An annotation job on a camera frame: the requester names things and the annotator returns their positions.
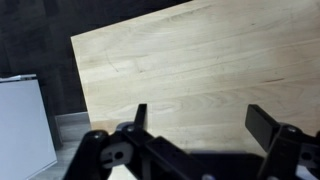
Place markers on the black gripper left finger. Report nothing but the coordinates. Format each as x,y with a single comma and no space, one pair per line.
160,156

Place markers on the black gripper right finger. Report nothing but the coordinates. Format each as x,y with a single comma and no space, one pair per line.
290,153

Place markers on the white-sided wooden table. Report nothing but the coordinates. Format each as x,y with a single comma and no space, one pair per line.
23,126

